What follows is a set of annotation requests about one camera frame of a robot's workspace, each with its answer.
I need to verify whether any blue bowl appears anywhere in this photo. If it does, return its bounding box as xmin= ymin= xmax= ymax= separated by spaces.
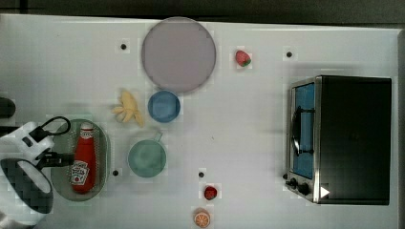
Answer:
xmin=147 ymin=91 xmax=181 ymax=123

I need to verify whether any green mug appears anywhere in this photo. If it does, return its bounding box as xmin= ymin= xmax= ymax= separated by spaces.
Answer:
xmin=127 ymin=133 xmax=166 ymax=178

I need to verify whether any orange slice toy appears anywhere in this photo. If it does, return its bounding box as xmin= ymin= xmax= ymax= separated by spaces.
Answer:
xmin=194 ymin=212 xmax=210 ymax=228

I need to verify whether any large grey round plate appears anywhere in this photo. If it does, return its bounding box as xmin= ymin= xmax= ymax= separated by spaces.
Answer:
xmin=141 ymin=17 xmax=217 ymax=93

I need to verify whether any black silver toaster oven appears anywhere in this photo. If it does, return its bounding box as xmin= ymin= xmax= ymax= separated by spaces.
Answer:
xmin=283 ymin=75 xmax=393 ymax=205

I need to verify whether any red ketchup bottle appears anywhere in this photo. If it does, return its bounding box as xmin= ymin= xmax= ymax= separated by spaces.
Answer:
xmin=70 ymin=122 xmax=96 ymax=194

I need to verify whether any green oval strainer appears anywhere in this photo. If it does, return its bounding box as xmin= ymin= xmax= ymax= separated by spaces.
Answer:
xmin=51 ymin=118 xmax=110 ymax=201

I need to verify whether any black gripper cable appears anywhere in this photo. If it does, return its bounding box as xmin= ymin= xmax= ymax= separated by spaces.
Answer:
xmin=29 ymin=115 xmax=73 ymax=143

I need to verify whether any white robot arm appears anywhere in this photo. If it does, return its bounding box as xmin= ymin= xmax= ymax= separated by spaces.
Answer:
xmin=1 ymin=121 xmax=74 ymax=229

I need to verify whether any peeled yellow banana toy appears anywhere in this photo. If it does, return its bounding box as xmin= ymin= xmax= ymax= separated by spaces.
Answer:
xmin=112 ymin=91 xmax=144 ymax=128

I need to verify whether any dark red strawberry toy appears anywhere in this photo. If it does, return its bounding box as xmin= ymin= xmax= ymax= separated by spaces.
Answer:
xmin=203 ymin=186 xmax=218 ymax=200

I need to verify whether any pink strawberry toy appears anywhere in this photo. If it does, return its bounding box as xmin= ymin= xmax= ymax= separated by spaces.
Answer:
xmin=235 ymin=51 xmax=251 ymax=67

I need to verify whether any black cylinder mount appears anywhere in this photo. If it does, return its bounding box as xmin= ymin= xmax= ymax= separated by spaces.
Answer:
xmin=0 ymin=97 xmax=16 ymax=118

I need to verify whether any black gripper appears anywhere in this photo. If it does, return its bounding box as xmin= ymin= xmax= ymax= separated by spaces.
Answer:
xmin=35 ymin=152 xmax=75 ymax=170

